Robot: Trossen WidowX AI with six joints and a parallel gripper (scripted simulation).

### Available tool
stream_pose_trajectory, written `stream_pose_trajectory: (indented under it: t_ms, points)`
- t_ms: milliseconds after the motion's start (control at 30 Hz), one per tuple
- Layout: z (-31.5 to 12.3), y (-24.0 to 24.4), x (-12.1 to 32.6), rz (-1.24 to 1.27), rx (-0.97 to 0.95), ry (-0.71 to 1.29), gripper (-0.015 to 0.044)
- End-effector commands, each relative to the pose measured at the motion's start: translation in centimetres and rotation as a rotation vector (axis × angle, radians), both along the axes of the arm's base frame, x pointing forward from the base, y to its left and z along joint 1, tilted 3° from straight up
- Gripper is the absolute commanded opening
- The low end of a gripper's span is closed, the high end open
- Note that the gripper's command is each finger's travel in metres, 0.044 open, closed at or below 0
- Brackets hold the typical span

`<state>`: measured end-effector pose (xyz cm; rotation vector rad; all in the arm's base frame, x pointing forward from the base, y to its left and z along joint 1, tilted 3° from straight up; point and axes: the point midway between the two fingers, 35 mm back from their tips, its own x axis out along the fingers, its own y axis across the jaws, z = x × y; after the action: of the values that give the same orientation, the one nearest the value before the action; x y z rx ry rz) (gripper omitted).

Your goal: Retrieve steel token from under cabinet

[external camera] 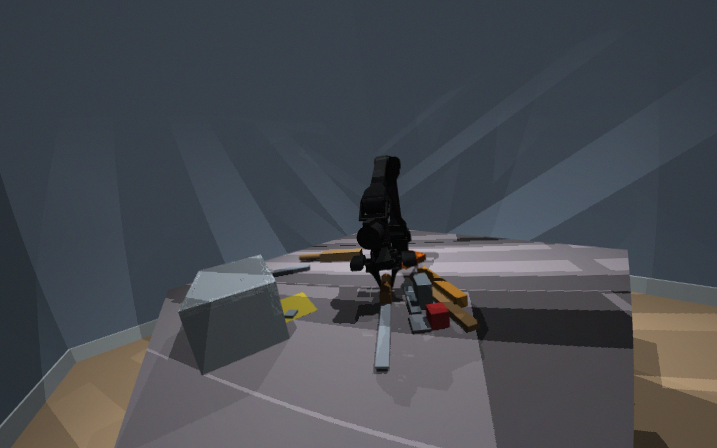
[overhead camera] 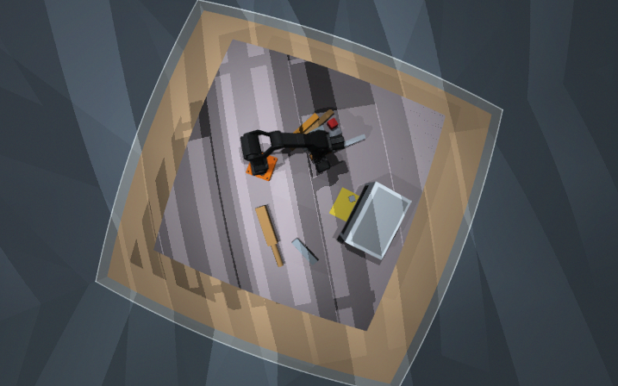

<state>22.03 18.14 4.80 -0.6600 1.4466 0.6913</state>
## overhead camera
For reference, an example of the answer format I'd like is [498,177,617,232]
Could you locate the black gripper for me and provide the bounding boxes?
[311,151,331,173]

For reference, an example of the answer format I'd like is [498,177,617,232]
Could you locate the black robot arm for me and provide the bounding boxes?
[240,129,344,176]

